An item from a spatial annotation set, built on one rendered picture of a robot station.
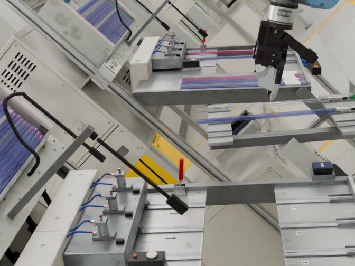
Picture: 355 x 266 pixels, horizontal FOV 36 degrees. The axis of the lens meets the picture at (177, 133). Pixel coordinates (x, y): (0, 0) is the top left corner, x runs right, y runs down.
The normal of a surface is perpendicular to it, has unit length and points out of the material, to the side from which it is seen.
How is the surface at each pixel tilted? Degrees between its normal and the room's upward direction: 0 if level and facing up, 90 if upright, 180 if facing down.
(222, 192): 90
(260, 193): 90
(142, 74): 90
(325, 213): 43
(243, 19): 90
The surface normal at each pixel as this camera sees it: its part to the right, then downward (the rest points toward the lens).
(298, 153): -0.05, 0.36
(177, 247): -0.10, -0.92
